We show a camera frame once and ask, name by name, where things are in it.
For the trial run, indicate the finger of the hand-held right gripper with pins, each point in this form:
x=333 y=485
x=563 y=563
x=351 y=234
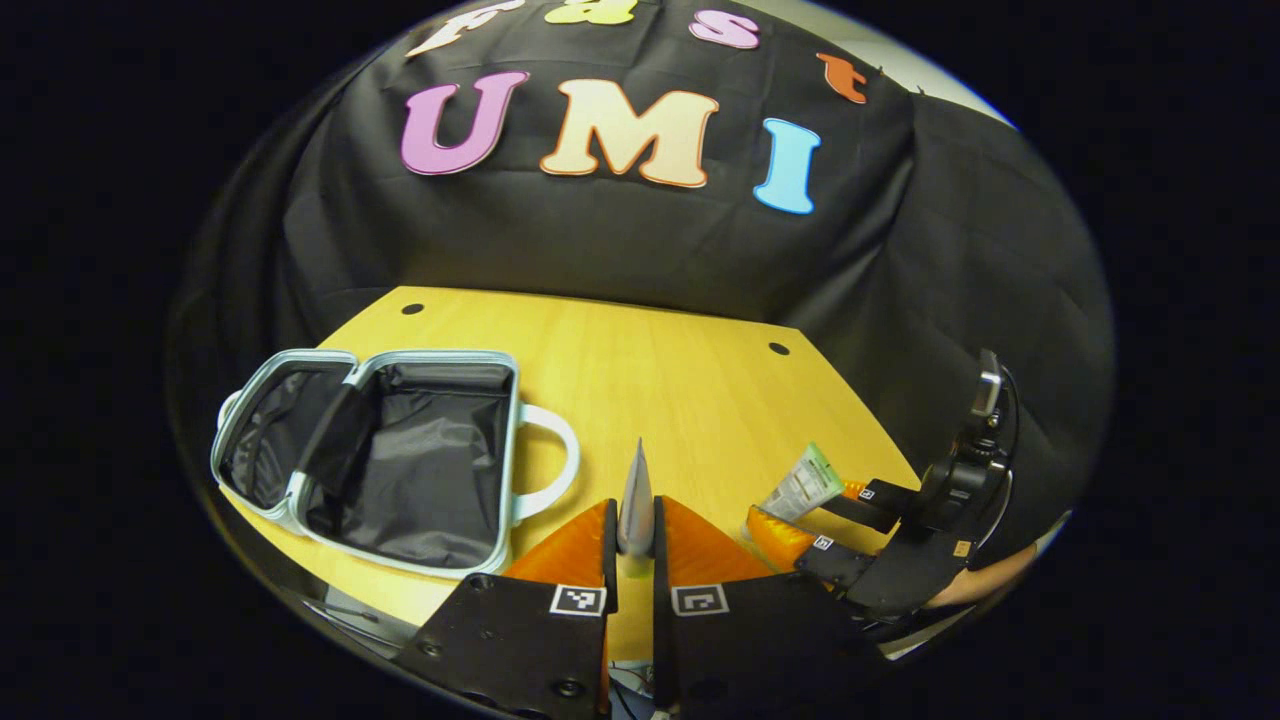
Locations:
x=775 y=540
x=885 y=497

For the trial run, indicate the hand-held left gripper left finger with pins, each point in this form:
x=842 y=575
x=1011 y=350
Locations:
x=610 y=560

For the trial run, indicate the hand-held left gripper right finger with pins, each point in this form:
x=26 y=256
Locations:
x=659 y=565

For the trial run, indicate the green and white tube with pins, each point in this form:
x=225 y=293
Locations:
x=805 y=485

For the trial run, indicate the silver skin care tube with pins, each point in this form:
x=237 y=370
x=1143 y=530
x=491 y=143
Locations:
x=635 y=500

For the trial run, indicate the light blue suitcase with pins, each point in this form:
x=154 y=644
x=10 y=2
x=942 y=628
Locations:
x=420 y=470

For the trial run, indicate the black backdrop cloth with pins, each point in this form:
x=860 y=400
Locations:
x=600 y=240

